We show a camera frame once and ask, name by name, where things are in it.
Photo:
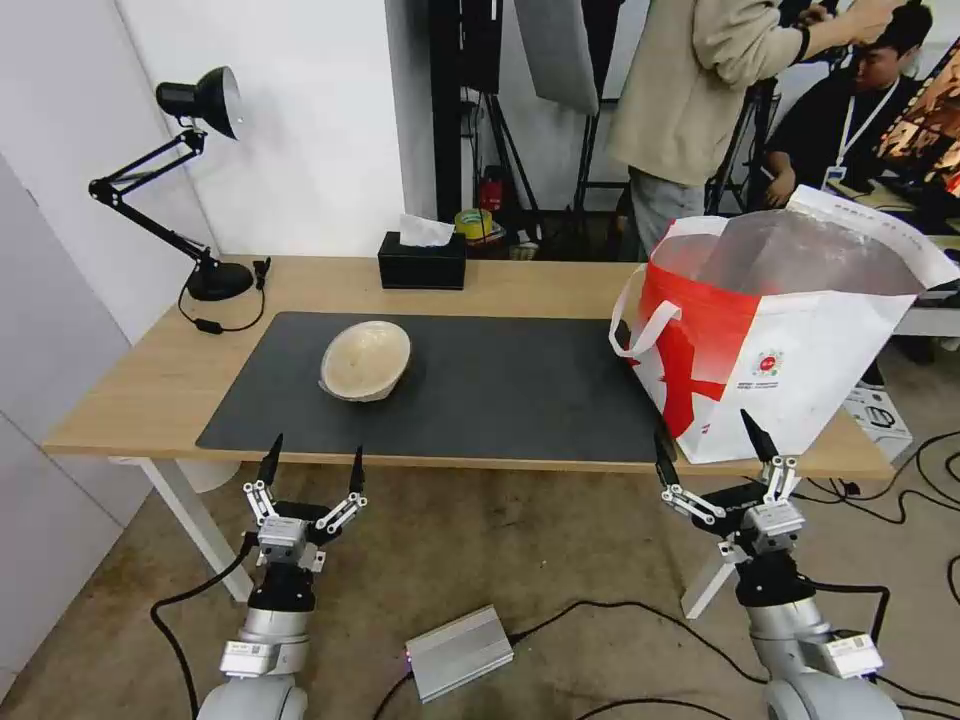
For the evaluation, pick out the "black tissue box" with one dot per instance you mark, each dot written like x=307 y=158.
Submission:
x=420 y=266

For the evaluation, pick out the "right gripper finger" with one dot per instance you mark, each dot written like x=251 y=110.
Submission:
x=766 y=454
x=667 y=476

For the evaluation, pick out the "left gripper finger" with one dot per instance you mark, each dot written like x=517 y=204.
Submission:
x=266 y=487
x=355 y=480

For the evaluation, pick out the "white and red takeout bag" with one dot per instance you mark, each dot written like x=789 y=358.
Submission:
x=795 y=337

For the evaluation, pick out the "white table leg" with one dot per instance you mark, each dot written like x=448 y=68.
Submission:
x=191 y=525
x=709 y=585

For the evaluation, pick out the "standing person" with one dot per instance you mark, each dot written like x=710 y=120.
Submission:
x=675 y=105

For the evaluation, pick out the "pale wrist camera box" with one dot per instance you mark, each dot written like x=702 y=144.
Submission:
x=283 y=540
x=775 y=529

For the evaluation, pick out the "yellow tape roll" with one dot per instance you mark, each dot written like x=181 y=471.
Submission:
x=474 y=223

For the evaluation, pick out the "black desk mat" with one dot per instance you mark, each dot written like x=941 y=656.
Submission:
x=495 y=390

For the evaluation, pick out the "black desk lamp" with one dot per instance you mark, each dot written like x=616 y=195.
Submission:
x=217 y=283

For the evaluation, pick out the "grey softbox panel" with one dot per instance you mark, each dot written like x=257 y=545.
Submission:
x=559 y=52

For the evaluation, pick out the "white tissue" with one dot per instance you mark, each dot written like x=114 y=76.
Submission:
x=424 y=231

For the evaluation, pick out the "white cardboard box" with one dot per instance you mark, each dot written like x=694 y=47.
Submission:
x=881 y=420

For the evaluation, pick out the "silver power supply box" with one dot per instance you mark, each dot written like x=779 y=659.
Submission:
x=459 y=652

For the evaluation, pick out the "small red container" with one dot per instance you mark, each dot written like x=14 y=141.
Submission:
x=492 y=193

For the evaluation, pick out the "seated person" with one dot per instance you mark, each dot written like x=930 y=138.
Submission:
x=821 y=120

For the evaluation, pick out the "black equipment stand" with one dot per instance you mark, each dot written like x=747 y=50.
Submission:
x=461 y=90

